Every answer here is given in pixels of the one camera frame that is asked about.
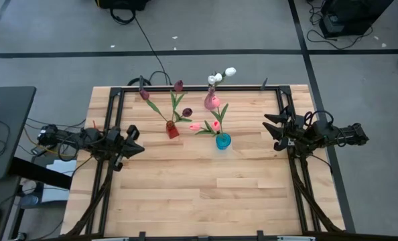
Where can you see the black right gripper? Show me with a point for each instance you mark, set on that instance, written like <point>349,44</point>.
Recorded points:
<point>294,140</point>

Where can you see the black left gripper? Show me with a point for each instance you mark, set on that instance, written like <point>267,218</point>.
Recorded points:
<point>118,150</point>

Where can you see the dark red artificial tulip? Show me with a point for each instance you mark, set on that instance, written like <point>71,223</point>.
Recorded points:
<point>144,94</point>
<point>178,85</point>
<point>187,112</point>

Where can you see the pink artificial tulip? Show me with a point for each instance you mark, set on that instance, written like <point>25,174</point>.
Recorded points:
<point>215,126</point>
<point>215,101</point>
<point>195,126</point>

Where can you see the white artificial tulip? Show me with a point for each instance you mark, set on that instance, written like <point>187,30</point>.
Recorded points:
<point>230,71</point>
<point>211,79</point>
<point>218,77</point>

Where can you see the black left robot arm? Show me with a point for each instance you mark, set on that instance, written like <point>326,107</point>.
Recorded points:
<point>85,137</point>

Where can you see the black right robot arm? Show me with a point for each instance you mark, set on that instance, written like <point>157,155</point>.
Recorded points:
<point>349,134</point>

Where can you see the red glass vase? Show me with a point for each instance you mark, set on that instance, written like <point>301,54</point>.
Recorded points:
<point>172,131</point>

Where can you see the teal glass vase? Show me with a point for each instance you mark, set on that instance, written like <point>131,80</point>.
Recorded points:
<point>223,142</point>

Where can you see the purple glass vase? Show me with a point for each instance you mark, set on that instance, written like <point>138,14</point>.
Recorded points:
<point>208,102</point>

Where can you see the black table clamp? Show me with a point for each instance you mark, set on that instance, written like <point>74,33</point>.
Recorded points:
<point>140,83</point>
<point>264,85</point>

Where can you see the dark grey desk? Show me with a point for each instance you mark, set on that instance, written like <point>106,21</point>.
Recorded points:
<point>8,140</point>

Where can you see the black equipment case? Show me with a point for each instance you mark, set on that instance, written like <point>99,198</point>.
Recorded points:
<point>353,16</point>

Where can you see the black box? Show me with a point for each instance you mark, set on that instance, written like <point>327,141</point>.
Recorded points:
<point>122,4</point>

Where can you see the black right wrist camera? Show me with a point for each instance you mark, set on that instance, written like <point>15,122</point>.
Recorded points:
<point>296,125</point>

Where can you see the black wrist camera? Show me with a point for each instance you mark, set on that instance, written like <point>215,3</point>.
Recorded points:
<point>113,135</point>
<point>296,125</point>

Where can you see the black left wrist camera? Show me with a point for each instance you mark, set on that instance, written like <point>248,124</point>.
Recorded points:
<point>113,135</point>

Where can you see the black aluminium rig frame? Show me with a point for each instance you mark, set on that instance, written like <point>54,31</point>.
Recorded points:
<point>199,88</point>

